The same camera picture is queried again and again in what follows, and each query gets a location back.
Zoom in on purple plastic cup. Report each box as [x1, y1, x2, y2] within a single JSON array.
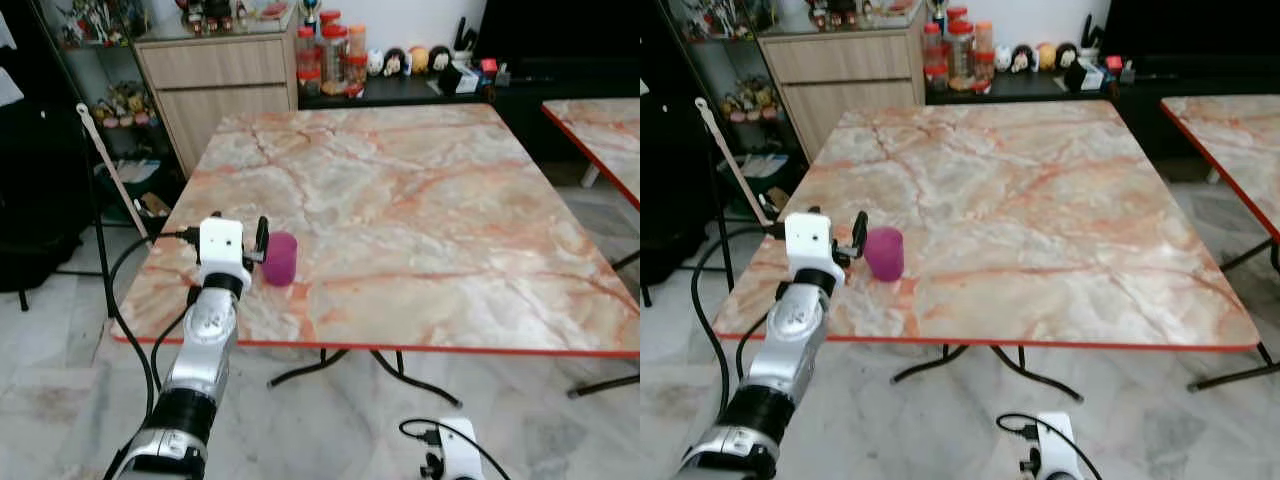
[[864, 227, 905, 283], [262, 232, 299, 288]]

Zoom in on marble folding table red edge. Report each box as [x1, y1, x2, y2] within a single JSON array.
[[110, 103, 641, 409], [541, 97, 641, 273], [1160, 95, 1280, 273], [712, 100, 1280, 403]]

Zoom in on long pale wooden stick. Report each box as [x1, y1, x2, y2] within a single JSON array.
[[695, 97, 773, 227], [77, 103, 153, 244]]

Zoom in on small toy figurines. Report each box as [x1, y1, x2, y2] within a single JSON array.
[[90, 83, 157, 130], [720, 75, 783, 123]]

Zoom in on light wooden drawer cabinet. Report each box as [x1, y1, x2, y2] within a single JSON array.
[[757, 14, 927, 163], [133, 20, 299, 173]]

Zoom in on black chair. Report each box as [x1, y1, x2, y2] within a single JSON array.
[[640, 0, 723, 293], [0, 0, 89, 311]]

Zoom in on tall clear jar red lid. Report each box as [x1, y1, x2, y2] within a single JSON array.
[[947, 20, 976, 91], [320, 25, 349, 96]]

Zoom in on black glass display shelf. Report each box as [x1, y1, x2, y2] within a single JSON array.
[[664, 0, 803, 219], [30, 0, 191, 233]]

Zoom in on white and blue box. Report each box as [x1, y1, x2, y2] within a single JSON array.
[[440, 62, 482, 96], [1065, 58, 1108, 93]]

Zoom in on black television bench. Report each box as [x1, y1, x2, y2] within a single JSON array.
[[298, 55, 641, 167], [925, 50, 1280, 163]]

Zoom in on black television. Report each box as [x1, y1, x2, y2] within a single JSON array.
[[1100, 0, 1280, 57], [478, 0, 641, 61]]

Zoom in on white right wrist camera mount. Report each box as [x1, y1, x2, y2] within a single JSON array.
[[437, 418, 486, 480], [1035, 412, 1081, 480]]

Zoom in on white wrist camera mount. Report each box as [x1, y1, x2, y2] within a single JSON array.
[[437, 418, 486, 480], [783, 210, 847, 291], [197, 217, 253, 291], [1035, 412, 1081, 480]]

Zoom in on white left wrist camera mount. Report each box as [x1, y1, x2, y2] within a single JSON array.
[[197, 217, 253, 291], [783, 210, 847, 291]]

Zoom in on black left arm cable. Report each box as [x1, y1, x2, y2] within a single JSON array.
[[690, 224, 791, 421], [105, 228, 201, 421]]

